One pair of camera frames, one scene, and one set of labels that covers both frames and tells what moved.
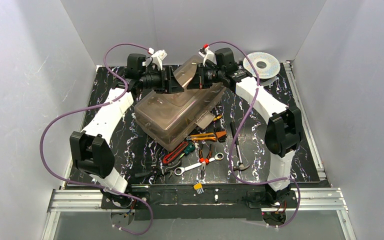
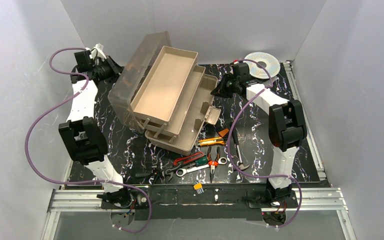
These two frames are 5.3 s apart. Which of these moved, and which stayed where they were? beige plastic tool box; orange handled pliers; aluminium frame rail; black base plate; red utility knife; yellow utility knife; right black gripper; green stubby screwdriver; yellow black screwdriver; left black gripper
Moved: red utility knife; beige plastic tool box; yellow black screwdriver; orange handled pliers; right black gripper; yellow utility knife; left black gripper; green stubby screwdriver
Stayed: aluminium frame rail; black base plate
